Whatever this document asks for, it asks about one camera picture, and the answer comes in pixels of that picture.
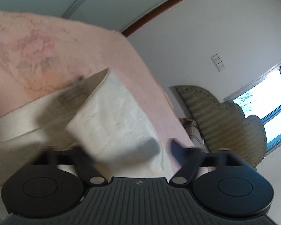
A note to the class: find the cream white pants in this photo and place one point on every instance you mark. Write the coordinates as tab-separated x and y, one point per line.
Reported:
100	116

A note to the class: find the olive striped headboard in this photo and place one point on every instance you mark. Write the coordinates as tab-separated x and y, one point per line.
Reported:
224	125

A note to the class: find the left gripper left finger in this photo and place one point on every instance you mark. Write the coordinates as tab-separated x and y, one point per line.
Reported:
83	164

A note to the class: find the pink bed blanket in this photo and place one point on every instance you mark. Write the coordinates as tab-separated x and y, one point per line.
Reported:
40	55

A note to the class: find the brown wooden door frame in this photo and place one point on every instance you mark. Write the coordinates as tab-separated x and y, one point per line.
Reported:
149	17

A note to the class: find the window with metal frame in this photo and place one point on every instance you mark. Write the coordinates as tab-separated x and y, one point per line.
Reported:
262	98

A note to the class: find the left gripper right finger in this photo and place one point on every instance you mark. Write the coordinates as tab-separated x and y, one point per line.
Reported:
191	159

